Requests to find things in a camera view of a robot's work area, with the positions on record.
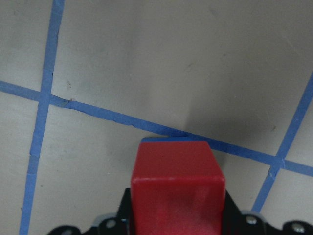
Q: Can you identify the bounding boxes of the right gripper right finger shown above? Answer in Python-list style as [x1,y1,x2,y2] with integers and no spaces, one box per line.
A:
[224,192,313,235]

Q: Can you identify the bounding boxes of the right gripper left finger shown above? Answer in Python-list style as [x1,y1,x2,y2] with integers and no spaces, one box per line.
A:
[48,188,132,235]

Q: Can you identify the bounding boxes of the red wooden block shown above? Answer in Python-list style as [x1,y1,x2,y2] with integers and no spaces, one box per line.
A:
[131,141,225,235]

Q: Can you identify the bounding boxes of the blue wooden block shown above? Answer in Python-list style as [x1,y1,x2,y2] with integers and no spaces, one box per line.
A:
[140,137,193,143]

